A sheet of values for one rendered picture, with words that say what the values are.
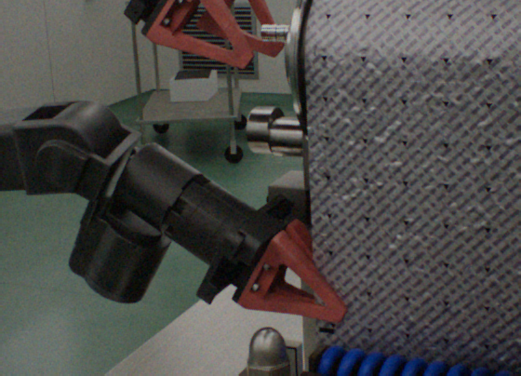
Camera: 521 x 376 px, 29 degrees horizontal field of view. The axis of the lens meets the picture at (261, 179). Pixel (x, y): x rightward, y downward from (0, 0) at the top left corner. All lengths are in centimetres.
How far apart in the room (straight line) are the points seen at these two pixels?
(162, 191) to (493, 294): 26
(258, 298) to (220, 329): 39
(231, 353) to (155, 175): 36
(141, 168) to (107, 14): 614
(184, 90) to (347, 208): 506
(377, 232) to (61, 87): 580
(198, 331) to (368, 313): 42
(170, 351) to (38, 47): 526
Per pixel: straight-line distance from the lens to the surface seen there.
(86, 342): 338
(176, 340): 114
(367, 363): 75
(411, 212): 73
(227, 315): 119
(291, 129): 84
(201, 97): 577
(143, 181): 79
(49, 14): 640
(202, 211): 77
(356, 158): 73
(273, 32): 78
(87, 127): 79
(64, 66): 652
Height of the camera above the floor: 137
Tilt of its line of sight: 16 degrees down
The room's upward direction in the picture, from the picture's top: 3 degrees counter-clockwise
